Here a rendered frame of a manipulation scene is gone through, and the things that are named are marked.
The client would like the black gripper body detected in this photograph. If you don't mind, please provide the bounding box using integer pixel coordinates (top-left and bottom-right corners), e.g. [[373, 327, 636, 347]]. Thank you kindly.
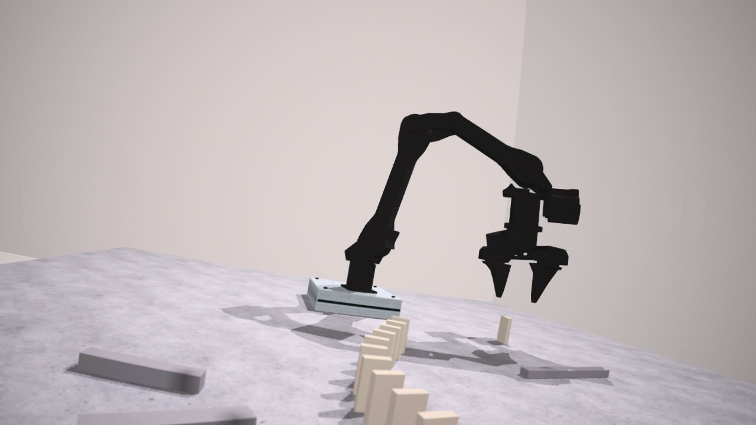
[[478, 217, 569, 266]]

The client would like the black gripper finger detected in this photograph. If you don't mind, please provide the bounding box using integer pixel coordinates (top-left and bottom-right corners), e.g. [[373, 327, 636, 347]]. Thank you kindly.
[[482, 260, 511, 298], [529, 263, 562, 303]]

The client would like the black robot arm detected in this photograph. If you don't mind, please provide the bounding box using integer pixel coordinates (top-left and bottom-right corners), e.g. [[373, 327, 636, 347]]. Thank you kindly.
[[341, 111, 581, 294]]

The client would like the beige rectangular block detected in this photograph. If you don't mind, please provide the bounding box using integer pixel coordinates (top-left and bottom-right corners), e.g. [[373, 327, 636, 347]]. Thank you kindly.
[[379, 323, 401, 367], [364, 334, 389, 348], [386, 319, 406, 360], [372, 328, 396, 358], [353, 343, 388, 394], [353, 355, 392, 412], [415, 410, 459, 425], [497, 316, 512, 344], [363, 370, 405, 425], [392, 316, 410, 354], [385, 388, 429, 425]]

